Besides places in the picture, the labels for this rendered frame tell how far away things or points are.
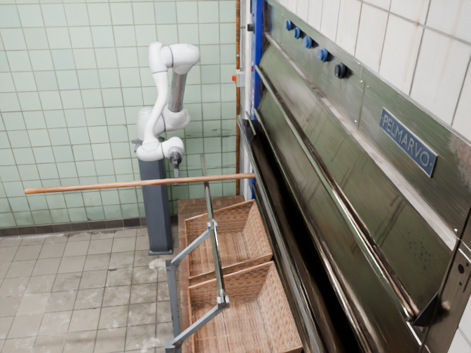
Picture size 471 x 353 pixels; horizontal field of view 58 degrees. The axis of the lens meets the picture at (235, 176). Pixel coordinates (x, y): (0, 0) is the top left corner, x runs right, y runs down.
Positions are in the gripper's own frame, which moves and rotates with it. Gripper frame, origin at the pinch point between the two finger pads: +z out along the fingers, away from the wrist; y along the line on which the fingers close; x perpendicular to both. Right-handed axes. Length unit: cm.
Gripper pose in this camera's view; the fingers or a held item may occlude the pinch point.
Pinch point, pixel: (175, 174)
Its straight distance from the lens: 243.5
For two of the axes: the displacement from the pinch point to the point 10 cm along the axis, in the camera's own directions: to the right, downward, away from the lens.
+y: 0.0, 8.5, 5.2
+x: -9.9, 0.6, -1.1
